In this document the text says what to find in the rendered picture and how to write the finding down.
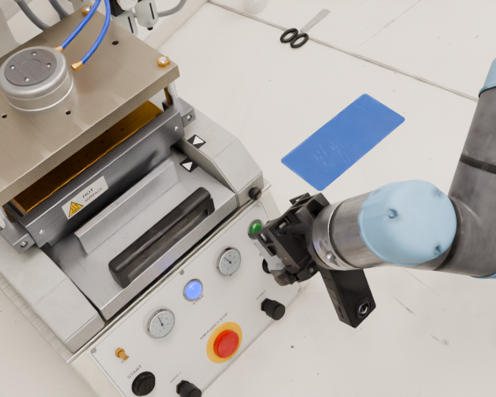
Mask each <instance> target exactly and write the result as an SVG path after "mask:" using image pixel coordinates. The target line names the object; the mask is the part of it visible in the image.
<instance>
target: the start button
mask: <svg viewBox="0 0 496 397"><path fill-rule="evenodd" d="M154 386H155V379H154V378H153V377H152V376H151V375H150V374H145V375H142V376H141V377H140V378H139V379H138V380H137V381H136V383H135V392H136V393H137V394H138V395H140V396H144V395H148V394H150V393H151V392H152V391H153V389H154Z"/></svg>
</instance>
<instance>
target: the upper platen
mask: <svg viewBox="0 0 496 397"><path fill-rule="evenodd" d="M161 113H163V110H162V109H160V108H159V107H157V106H156V105H154V104H153V103H152V102H151V101H149V100H147V101H146V102H144V103H143V104H142V105H141V106H139V107H138V108H136V109H134V110H133V111H132V112H130V113H129V114H128V115H127V116H125V117H124V118H122V119H121V120H120V121H118V122H117V123H115V124H114V125H113V126H112V127H110V128H108V129H107V130H106V131H104V132H103V133H102V134H101V135H99V136H98V137H96V138H95V139H93V140H92V141H90V142H89V143H88V144H87V145H86V146H84V147H82V148H81V149H80V150H78V151H77V152H75V153H74V154H73V155H72V156H70V157H69V158H67V159H66V160H64V161H63V162H62V163H61V164H59V165H58V166H56V167H55V168H54V169H52V170H50V171H49V172H48V173H47V174H46V175H44V176H42V177H41V178H40V179H38V180H37V181H36V182H34V183H33V184H32V185H30V186H29V187H27V188H26V189H24V190H23V191H22V192H21V193H20V194H18V195H16V196H15V197H14V198H12V199H11V200H9V202H10V203H11V204H12V205H13V206H14V207H15V208H16V209H17V210H18V211H19V212H20V213H21V214H22V215H23V216H24V215H26V214H27V213H29V212H30V211H31V210H33V209H34V208H36V207H37V206H38V205H39V204H40V203H42V202H43V201H45V200H46V199H48V198H49V197H50V196H51V195H52V194H54V193H55V192H56V191H58V190H59V189H61V188H62V187H64V186H65V185H66V184H67V183H69V182H70V181H71V180H73V179H74V178H76V177H77V176H78V175H79V174H81V173H82V172H83V171H85V170H86V169H88V168H89V167H90V166H92V165H93V164H94V163H95V162H97V161H98V160H99V159H101V158H103V157H104V156H105V155H107V154H108V153H109V152H110V151H111V150H113V149H114V148H116V147H117V146H119V145H120V144H121V143H122V142H123V141H125V140H126V139H128V138H129V137H130V136H132V135H133V134H135V133H136V132H137V131H138V130H139V129H141V128H143V127H144V126H145V125H147V124H148V123H150V122H151V121H152V120H153V119H154V118H156V117H157V116H159V115H160V114H161Z"/></svg>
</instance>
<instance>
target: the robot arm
mask: <svg viewBox="0 0 496 397"><path fill-rule="evenodd" d="M478 98H479V101H478V103H477V106H476V110H475V112H474V115H473V118H472V123H471V125H470V128H469V130H468V134H467V137H466V140H465V144H464V146H463V150H462V152H461V156H460V159H459V161H458V163H457V167H456V170H455V173H454V176H453V180H452V183H451V185H450V189H449V192H448V195H446V194H445V193H444V192H442V191H440V190H439V189H438V188H437V187H436V186H435V185H434V184H432V183H429V182H427V181H424V180H407V181H397V182H392V183H388V184H384V185H383V186H381V187H378V188H377V189H375V190H373V191H369V192H366V193H364V194H361V195H357V196H354V197H352V198H347V199H344V200H342V201H339V202H335V203H332V204H330V202H329V201H328V200H327V199H326V198H325V197H324V195H323V194H322V193H321V192H320V193H318V194H315V195H312V196H311V195H310V194H309V192H306V193H305V194H302V195H299V196H297V197H294V198H291V199H290V200H289V201H290V203H291V204H292V205H293V206H291V207H290V208H289V209H288V210H287V211H286V212H284V214H283V215H282V216H280V217H279V218H276V219H274V220H271V221H267V222H266V224H265V225H264V226H263V227H261V228H260V229H259V230H258V231H256V232H253V235H254V236H255V237H256V240H254V243H255V246H256V247H257V249H258V250H259V251H260V253H261V254H262V256H263V257H264V259H265V260H266V262H267V263H268V270H269V272H270V273H271V274H272V275H273V276H274V277H275V278H274V280H275V281H276V282H277V284H278V285H279V286H286V285H288V284H291V285H292V284H293V283H294V282H295V281H296V282H297V283H301V282H303V281H306V280H308V279H310V278H312V277H313V276H314V275H316V274H317V273H318V272H320V275H321V277H322V279H323V282H324V284H325V287H326V288H327V291H328V294H329V296H330V298H331V301H332V304H333V306H334V308H335V312H336V313H337V315H338V318H339V320H340V321H341V322H343V323H345V324H347V325H349V326H350V327H352V328H357V327H358V326H359V325H360V324H361V322H362V321H363V320H364V319H365V318H366V317H368V315H369V314H370V313H371V312H372V311H373V310H374V309H375V308H376V303H375V300H374V298H373V295H372V292H371V289H370V287H369V284H368V281H367V278H366V275H365V272H364V270H363V269H370V268H377V267H384V266H393V267H402V268H408V269H419V270H426V271H428V270H431V271H436V272H442V273H454V274H460V275H466V276H470V277H473V278H476V279H496V58H495V59H494V60H493V61H492V63H491V66H490V69H489V72H488V74H487V78H486V79H485V82H484V85H483V87H482V88H481V89H480V90H479V94H478ZM296 200H298V201H296ZM261 233H262V234H263V236H264V238H262V236H261V235H260V234H261Z"/></svg>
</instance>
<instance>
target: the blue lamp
mask: <svg viewBox="0 0 496 397"><path fill-rule="evenodd" d="M201 292H202V286H201V285H200V283H199V282H192V283H191V284H189V285H188V287H187V290H186V295H187V297H188V298H189V299H196V298H197V297H198V296H199V295H200V294H201Z"/></svg>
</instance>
